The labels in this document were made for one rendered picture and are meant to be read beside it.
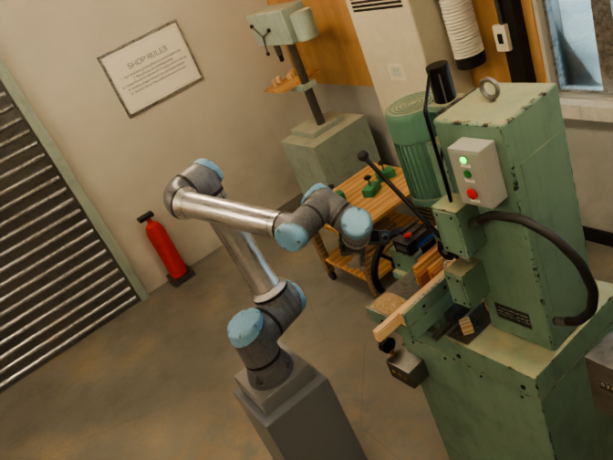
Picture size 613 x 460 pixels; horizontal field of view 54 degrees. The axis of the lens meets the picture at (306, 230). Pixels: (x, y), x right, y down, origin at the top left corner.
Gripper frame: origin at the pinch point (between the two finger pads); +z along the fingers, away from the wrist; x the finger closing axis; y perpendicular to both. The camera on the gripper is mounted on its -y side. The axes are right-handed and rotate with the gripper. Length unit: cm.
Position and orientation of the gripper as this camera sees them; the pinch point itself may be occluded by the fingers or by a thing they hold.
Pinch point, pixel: (360, 249)
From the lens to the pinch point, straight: 208.5
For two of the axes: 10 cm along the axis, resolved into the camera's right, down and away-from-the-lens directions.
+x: 1.0, 9.6, -2.7
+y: -9.9, 1.1, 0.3
